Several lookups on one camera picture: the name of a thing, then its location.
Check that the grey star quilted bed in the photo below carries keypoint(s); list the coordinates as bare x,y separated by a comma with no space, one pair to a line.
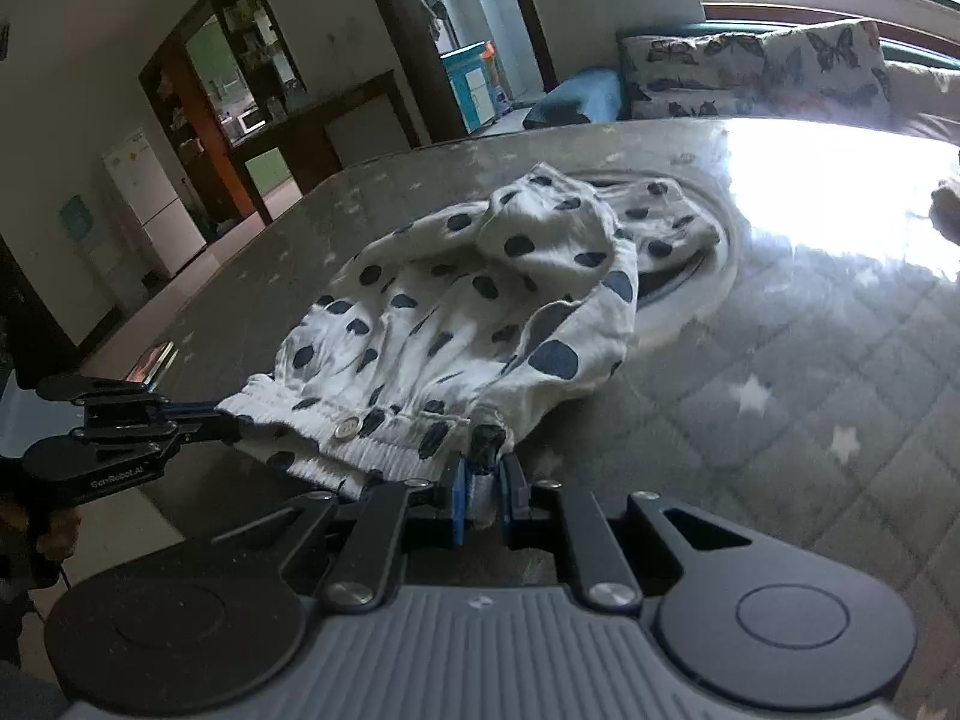
750,427

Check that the white refrigerator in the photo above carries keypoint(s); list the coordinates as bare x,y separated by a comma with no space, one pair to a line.
150,202

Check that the dark wooden cabinet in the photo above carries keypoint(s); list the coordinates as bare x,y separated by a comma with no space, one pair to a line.
210,90

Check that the white blue polka dot pants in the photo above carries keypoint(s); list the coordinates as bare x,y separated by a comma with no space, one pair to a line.
450,315

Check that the beige plush object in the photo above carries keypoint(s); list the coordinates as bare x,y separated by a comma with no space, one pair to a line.
949,206

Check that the white grey cloth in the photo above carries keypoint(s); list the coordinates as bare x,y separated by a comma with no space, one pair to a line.
697,307

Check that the blue white box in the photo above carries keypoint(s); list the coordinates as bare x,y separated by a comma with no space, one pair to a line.
469,86

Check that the butterfly print pillow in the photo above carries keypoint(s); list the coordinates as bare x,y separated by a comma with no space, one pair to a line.
750,71

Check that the teal cushion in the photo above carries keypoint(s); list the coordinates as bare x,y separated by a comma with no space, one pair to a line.
577,99

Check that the beige pillow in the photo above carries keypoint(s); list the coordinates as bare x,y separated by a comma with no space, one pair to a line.
926,97

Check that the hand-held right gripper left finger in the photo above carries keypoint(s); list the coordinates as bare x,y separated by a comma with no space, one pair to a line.
458,504

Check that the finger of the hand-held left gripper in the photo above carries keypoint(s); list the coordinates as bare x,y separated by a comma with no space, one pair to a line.
191,409
202,431

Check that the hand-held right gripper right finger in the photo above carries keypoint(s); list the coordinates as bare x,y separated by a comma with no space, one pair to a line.
510,504

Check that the person's left hand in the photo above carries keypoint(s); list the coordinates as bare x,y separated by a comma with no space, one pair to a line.
52,529

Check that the white microwave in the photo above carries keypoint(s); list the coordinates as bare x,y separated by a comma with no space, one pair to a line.
251,123

